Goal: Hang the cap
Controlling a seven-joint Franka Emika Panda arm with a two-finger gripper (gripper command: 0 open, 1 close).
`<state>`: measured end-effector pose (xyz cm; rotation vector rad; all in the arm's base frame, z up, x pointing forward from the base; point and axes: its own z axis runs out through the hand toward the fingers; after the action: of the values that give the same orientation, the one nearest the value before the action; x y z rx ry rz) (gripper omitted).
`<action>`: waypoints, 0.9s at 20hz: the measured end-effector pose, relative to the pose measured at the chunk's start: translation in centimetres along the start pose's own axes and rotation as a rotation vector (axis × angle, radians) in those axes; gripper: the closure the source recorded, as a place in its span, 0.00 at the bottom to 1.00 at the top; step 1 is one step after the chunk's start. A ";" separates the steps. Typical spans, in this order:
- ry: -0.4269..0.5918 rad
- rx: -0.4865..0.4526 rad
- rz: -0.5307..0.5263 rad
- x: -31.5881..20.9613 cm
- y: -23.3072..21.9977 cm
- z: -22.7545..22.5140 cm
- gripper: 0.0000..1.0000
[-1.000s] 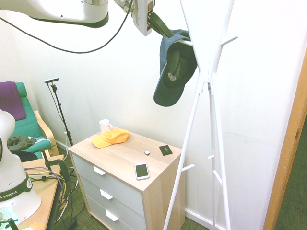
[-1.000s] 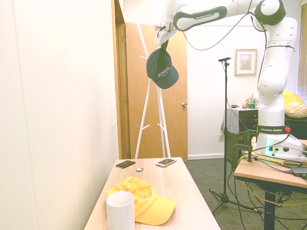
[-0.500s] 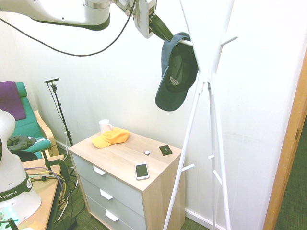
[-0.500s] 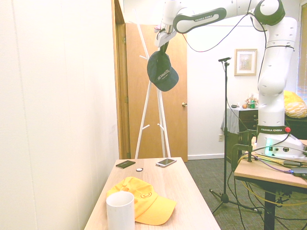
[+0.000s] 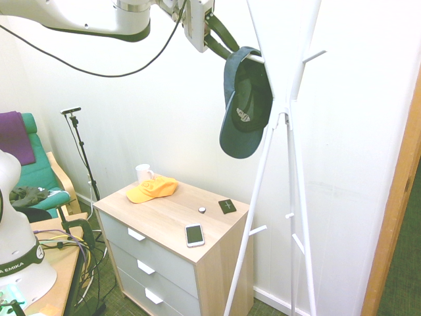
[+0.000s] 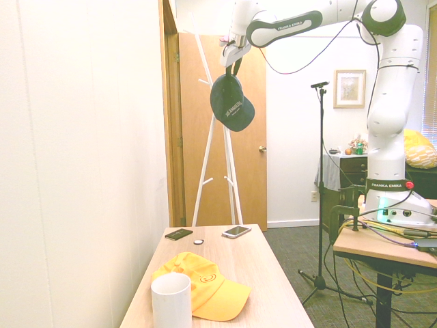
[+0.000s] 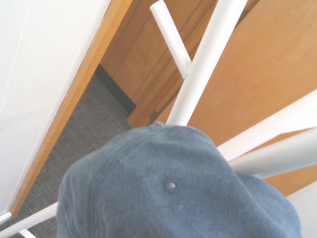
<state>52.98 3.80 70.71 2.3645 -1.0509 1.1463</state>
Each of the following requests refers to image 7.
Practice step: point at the dark blue baseball cap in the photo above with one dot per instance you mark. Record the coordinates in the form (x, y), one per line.
(161, 186)

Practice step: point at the white coat rack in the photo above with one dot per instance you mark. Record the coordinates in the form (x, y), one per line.
(198, 74)

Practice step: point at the brown wooden door frame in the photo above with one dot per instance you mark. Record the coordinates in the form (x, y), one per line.
(74, 94)

